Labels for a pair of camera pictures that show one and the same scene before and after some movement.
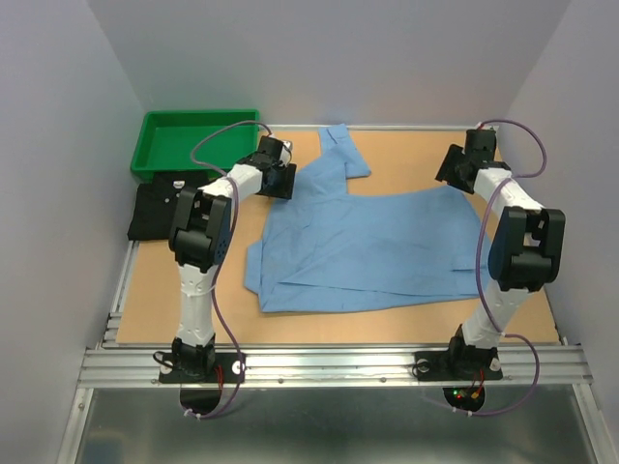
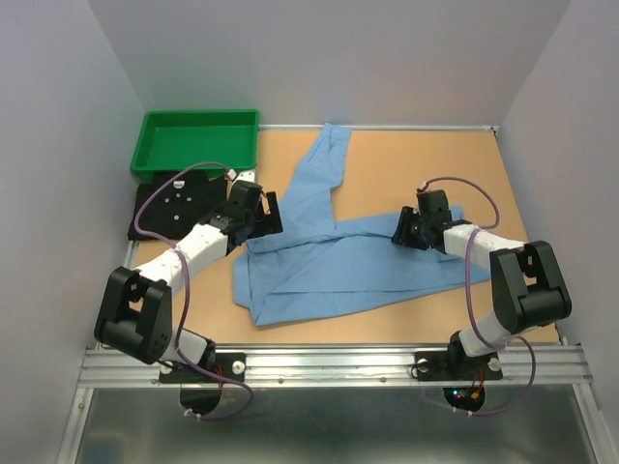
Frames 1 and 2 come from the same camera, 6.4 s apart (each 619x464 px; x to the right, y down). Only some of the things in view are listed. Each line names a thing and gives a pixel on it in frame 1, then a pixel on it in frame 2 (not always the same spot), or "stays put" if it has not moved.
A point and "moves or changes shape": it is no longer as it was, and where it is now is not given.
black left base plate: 200,367 stays put
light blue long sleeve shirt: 322,247 moves or changes shape
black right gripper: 446,172 → 401,233
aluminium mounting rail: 140,368 stays put
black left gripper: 284,189 → 269,223
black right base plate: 457,365 stays put
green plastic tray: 194,141 stays put
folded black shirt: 156,203 stays put
